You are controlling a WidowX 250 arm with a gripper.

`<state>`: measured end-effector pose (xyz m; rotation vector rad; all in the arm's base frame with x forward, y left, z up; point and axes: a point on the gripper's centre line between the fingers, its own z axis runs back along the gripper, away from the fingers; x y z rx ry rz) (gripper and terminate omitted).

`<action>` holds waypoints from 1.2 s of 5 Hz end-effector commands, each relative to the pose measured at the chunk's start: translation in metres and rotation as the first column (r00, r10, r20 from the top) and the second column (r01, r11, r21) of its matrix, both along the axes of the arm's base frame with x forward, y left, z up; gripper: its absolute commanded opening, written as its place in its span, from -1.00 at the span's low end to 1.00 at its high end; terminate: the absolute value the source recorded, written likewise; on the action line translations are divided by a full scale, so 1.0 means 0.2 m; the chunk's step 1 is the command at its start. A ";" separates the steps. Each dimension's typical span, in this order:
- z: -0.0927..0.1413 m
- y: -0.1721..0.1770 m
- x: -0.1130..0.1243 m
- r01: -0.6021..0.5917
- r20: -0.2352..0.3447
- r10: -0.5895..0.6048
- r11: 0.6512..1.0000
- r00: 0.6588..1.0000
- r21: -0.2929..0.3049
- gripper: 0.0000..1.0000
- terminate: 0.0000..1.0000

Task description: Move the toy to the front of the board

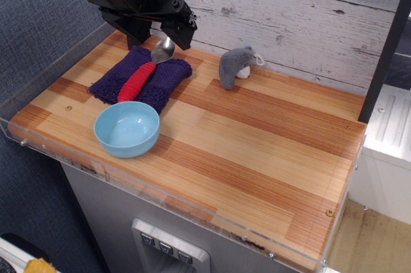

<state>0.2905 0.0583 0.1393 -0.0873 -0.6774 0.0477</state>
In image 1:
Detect white ribbed appliance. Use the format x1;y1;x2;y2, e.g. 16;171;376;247
349;85;410;224

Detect grey plush toy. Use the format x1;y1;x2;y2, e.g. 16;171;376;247
218;46;265;90

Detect yellow object at corner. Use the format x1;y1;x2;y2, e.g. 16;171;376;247
24;258;57;273

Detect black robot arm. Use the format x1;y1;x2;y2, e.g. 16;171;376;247
88;0;197;50

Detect light blue bowl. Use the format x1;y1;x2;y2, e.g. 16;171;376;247
94;101;160;158

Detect black right post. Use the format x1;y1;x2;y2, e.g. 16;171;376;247
357;0;411;123

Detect grey cabinet with dispenser panel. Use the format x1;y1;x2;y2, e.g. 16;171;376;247
60;161;302;273

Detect clear acrylic guard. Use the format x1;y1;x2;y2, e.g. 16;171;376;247
5;32;365;272

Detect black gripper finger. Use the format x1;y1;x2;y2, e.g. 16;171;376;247
161;12;197;50
109;17;151;50

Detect red handled metal spoon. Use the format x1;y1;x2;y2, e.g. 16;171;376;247
117;37;175;103

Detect purple folded cloth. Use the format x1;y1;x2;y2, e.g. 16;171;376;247
89;46;193;114

